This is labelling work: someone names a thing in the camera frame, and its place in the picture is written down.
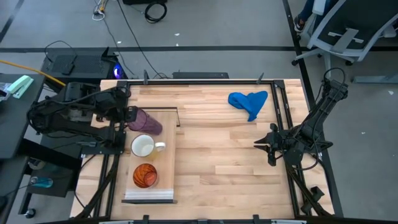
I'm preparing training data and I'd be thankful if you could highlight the mint green stapler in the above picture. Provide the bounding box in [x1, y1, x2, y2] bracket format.
[6, 75, 34, 100]

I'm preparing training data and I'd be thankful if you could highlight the black low side stand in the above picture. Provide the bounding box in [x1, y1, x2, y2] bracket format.
[18, 121, 83, 215]

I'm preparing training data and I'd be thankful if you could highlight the purple faceted plastic tumbler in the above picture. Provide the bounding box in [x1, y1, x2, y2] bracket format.
[126, 107, 164, 136]

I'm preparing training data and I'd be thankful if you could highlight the black aluminium table frame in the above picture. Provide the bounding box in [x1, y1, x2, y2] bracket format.
[74, 73, 335, 224]

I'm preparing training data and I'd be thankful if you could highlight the small black box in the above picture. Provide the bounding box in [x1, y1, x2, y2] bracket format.
[61, 63, 75, 77]

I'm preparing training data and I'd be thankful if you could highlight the grey tape roll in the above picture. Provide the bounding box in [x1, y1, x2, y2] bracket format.
[28, 157, 47, 171]

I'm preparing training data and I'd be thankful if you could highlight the yellow floor cable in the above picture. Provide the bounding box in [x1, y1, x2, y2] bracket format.
[0, 58, 67, 87]

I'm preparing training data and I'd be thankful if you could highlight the clear plastic item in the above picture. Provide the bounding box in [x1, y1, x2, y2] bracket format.
[0, 82, 12, 102]

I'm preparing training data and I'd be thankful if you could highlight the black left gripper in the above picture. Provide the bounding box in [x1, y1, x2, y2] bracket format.
[95, 87, 139, 123]

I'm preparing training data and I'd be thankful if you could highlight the black power strip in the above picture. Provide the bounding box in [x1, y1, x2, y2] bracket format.
[172, 72, 230, 80]

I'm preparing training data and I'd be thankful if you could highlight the blue cloth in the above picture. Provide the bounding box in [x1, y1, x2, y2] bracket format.
[228, 90, 269, 123]

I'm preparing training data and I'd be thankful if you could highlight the blue water bottle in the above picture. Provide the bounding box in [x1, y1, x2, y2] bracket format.
[30, 175, 54, 189]

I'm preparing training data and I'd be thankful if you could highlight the grey and black office chair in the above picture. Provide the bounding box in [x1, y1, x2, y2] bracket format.
[291, 0, 398, 80]

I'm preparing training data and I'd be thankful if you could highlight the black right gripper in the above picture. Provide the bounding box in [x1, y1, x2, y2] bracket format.
[254, 123, 293, 166]

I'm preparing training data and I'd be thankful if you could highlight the red-orange faceted plastic tumbler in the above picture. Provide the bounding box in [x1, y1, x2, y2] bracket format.
[132, 162, 159, 189]

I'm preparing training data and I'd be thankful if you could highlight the grey desk foot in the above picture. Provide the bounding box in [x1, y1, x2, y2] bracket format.
[352, 73, 398, 84]

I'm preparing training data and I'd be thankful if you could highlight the white enamel mug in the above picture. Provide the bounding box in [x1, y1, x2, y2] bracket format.
[130, 134, 167, 158]

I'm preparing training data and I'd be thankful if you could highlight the person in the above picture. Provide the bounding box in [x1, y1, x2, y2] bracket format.
[293, 0, 317, 34]

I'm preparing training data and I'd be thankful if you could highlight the black side desk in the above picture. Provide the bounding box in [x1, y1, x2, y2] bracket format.
[0, 73, 46, 159]

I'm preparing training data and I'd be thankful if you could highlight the white cable bundle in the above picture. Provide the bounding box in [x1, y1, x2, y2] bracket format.
[91, 0, 109, 22]

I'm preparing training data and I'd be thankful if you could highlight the coiled black cable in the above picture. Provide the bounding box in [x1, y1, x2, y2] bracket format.
[144, 1, 169, 24]

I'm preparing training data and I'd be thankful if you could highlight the wooden shelf with black frame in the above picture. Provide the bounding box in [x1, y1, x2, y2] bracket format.
[121, 106, 182, 205]

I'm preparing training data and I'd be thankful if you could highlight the black computer tower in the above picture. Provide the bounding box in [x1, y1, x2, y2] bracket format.
[40, 47, 127, 85]

